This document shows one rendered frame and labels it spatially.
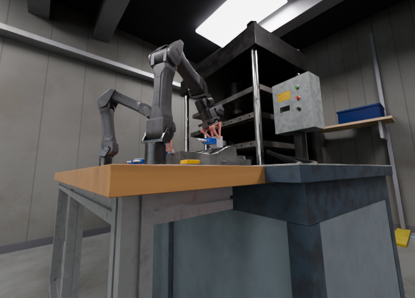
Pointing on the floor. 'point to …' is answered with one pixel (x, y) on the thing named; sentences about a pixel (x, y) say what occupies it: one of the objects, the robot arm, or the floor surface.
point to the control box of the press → (298, 109)
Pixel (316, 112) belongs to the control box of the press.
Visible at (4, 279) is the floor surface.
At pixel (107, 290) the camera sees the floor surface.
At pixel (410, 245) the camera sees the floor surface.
